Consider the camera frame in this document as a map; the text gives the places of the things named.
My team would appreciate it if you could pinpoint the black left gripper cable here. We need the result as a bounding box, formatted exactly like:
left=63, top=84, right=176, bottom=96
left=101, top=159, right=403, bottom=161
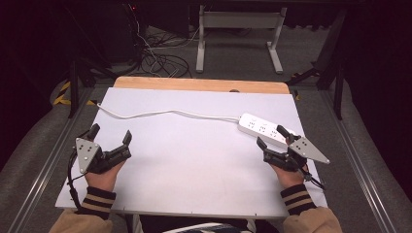
left=66, top=151, right=86, bottom=210

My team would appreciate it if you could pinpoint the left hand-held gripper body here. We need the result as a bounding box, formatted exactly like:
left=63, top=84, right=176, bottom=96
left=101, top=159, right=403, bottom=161
left=74, top=137, right=133, bottom=175

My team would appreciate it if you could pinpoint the white table board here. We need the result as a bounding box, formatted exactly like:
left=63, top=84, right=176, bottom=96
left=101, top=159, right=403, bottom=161
left=54, top=86, right=328, bottom=219

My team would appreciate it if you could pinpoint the white power strip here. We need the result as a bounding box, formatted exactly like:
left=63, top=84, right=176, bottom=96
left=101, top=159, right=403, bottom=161
left=237, top=113, right=299, bottom=150

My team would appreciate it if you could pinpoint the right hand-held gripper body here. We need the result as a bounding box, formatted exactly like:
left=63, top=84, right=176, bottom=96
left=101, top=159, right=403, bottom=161
left=262, top=136, right=331, bottom=173

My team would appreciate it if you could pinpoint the white power strip cable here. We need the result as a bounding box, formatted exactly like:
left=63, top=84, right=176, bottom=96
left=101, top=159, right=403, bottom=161
left=96, top=102, right=241, bottom=123

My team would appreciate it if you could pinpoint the tangle of floor cables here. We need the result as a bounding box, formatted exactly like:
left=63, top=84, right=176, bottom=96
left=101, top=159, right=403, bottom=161
left=129, top=3, right=200, bottom=79

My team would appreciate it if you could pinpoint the white metal table frame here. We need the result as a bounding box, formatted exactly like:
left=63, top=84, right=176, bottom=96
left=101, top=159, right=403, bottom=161
left=195, top=4, right=289, bottom=75

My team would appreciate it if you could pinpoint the person's right hand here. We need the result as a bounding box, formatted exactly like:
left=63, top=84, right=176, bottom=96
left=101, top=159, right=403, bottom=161
left=270, top=162, right=310, bottom=190

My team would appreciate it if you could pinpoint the black metal stand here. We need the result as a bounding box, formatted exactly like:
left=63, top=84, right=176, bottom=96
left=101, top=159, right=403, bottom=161
left=66, top=6, right=120, bottom=119
left=285, top=9, right=346, bottom=120

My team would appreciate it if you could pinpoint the wooden table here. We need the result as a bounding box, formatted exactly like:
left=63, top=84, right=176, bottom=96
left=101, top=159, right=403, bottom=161
left=113, top=76, right=291, bottom=95

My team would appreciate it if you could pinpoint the person's left hand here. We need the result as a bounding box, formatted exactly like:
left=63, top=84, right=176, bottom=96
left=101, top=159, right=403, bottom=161
left=85, top=160, right=126, bottom=192

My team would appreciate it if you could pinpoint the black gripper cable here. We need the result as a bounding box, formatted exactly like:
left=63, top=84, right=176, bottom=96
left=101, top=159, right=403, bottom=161
left=300, top=164, right=326, bottom=190
left=66, top=151, right=86, bottom=210

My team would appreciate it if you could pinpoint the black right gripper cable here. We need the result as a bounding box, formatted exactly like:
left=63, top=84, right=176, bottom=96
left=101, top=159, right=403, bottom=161
left=300, top=164, right=326, bottom=190

